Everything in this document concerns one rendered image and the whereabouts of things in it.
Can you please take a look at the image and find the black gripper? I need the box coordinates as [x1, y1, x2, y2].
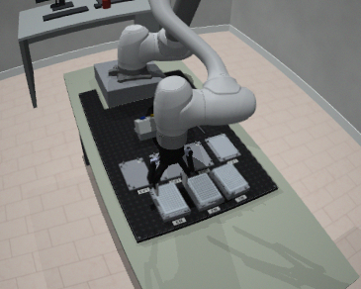
[147, 146, 195, 197]

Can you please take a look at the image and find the white button panel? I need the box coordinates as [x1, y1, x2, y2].
[135, 114, 156, 141]

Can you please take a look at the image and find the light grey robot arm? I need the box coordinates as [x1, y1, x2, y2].
[108, 0, 256, 149]

